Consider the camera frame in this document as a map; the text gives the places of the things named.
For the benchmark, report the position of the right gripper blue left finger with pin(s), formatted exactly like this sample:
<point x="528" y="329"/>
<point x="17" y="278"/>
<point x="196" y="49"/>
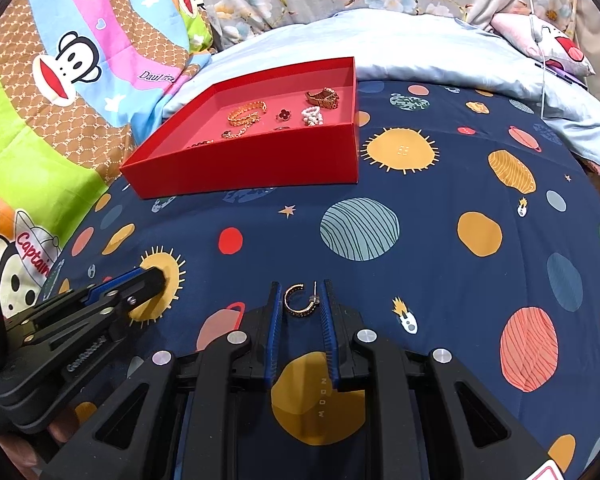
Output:
<point x="271" y="333"/>

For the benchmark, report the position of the gold hoop earring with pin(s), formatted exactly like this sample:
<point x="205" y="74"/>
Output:
<point x="301" y="300"/>

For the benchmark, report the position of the red jewelry tray box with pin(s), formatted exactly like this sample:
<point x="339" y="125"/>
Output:
<point x="198" y="151"/>

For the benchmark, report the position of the gold chain cuff bangle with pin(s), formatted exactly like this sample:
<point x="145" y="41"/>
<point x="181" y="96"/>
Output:
<point x="247" y="114"/>

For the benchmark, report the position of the pink cartoon pillow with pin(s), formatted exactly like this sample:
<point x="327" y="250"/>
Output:
<point x="543" y="42"/>

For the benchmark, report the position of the light blue blanket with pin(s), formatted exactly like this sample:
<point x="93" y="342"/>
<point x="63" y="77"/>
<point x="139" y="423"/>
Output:
<point x="392" y="45"/>

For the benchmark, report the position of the navy planet print bedsheet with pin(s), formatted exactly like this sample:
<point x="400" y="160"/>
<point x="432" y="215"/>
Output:
<point x="471" y="229"/>

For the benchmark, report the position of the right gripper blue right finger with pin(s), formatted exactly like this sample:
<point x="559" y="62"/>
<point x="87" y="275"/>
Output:
<point x="329" y="336"/>

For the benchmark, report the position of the left human hand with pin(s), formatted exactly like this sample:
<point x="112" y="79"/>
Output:
<point x="27" y="452"/>

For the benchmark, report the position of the colourful monkey cartoon quilt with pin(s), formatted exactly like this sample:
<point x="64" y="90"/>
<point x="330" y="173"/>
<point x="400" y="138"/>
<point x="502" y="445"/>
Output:
<point x="82" y="83"/>

